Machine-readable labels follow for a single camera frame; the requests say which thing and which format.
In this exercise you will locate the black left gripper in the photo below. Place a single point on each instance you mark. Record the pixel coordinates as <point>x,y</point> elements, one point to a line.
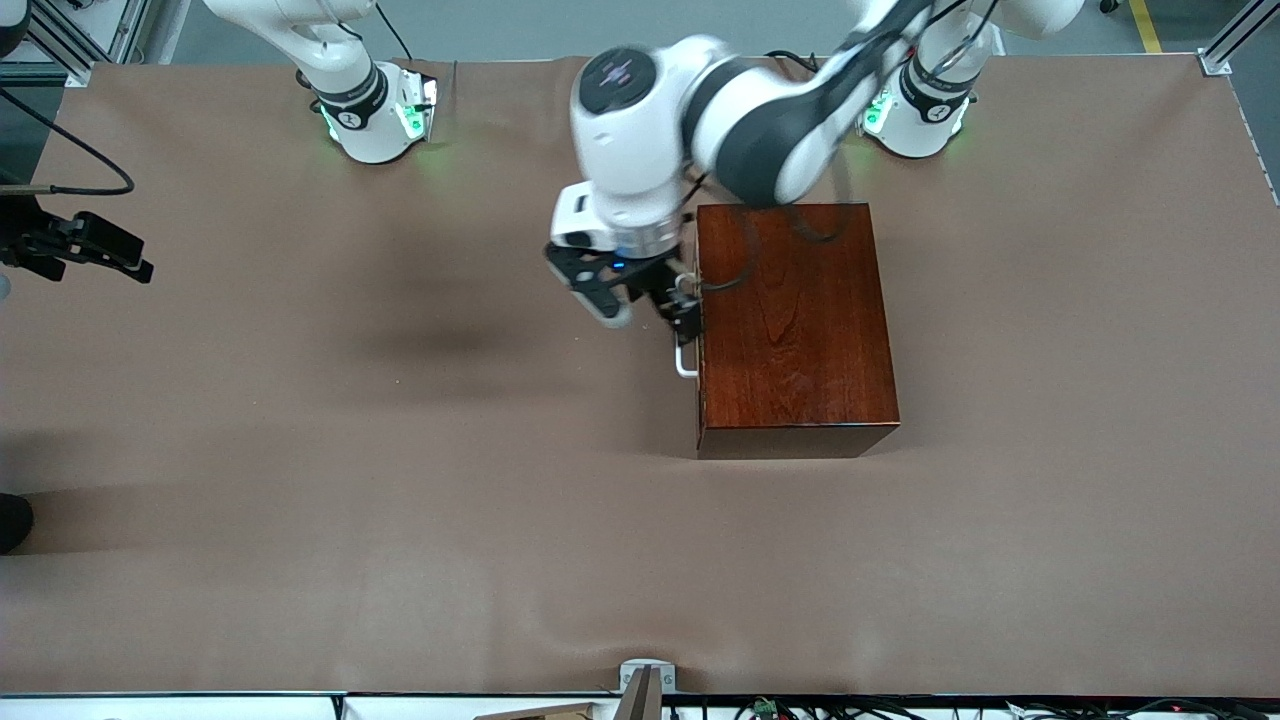
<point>655,281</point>

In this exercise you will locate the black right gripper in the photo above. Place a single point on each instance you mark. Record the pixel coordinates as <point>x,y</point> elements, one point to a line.
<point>32,243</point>

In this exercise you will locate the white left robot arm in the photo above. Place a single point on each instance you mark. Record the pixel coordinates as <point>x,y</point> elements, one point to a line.
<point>640,160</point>

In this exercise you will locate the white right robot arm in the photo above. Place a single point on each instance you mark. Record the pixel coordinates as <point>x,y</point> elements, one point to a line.
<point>365,130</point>

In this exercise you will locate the dark red wooden cabinet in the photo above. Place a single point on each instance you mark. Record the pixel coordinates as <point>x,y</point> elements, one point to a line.
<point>800,340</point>

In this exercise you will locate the black round object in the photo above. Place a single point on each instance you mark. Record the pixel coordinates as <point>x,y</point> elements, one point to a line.
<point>12,522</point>

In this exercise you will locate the brown table mat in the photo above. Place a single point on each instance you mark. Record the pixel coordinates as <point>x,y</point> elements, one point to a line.
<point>500,560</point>

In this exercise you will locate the brown cardboard piece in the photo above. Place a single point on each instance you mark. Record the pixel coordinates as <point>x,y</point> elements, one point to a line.
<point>540,714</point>

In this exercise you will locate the aluminium frame with dark bars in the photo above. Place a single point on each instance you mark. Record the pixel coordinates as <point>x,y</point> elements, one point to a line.
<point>130,30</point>

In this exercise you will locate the small metal bracket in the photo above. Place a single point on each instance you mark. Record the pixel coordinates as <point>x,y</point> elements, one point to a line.
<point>632,668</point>

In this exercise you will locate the aluminium post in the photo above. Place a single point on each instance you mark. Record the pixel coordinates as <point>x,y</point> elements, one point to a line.
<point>645,700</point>

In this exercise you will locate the white table edge rail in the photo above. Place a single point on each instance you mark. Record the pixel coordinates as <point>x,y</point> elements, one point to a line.
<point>200,708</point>

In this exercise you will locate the aluminium frame with corner bracket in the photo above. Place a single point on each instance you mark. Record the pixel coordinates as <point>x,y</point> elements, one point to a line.
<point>1245,28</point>

